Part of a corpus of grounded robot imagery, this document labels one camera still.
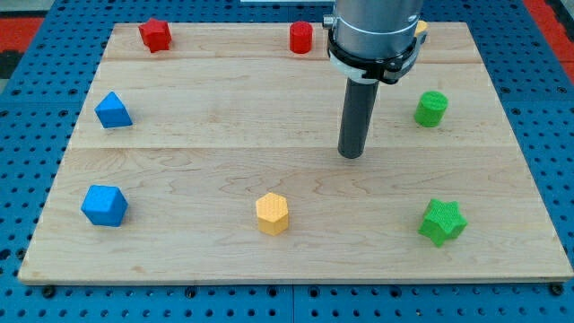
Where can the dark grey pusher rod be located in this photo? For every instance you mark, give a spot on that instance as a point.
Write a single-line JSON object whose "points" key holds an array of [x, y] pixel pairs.
{"points": [[359, 101]]}

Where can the green cylinder block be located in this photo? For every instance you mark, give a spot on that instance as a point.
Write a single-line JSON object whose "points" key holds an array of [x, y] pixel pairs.
{"points": [[430, 109]]}

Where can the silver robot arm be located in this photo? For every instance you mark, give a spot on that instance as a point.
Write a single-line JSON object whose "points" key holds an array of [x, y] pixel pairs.
{"points": [[372, 41]]}

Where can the yellow hexagon block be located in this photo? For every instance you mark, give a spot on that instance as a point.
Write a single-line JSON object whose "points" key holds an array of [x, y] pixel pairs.
{"points": [[272, 214]]}

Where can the yellow block behind arm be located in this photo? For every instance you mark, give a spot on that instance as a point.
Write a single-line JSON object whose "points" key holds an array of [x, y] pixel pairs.
{"points": [[421, 29]]}

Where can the blue cube block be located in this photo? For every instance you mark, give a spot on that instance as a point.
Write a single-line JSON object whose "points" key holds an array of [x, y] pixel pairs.
{"points": [[104, 205]]}

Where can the red star block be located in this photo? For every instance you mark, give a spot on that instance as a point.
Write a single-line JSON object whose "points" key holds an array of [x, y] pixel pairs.
{"points": [[155, 35]]}

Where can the blue triangular block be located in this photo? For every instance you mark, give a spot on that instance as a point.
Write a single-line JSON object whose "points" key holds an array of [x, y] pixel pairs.
{"points": [[112, 112]]}

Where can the red cylinder block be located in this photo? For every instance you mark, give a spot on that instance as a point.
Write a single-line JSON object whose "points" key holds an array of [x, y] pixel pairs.
{"points": [[301, 37]]}

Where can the wooden board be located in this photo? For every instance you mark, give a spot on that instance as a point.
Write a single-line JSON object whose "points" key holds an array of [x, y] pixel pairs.
{"points": [[229, 114]]}

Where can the green star block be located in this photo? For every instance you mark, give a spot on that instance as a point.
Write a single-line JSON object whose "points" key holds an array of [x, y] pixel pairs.
{"points": [[442, 221]]}

